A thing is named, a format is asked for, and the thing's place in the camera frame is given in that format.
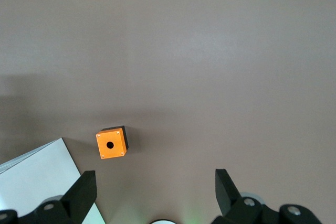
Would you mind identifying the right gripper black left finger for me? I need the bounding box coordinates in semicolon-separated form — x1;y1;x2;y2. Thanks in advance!
0;170;98;224

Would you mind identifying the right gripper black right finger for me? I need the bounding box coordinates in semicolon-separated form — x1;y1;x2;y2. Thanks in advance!
212;168;327;224

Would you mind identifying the white drawer cabinet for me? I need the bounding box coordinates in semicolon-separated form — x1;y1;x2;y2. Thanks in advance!
0;137;106;224

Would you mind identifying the orange black button enclosure box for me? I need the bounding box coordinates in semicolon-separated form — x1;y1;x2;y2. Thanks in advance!
96;125;130;160

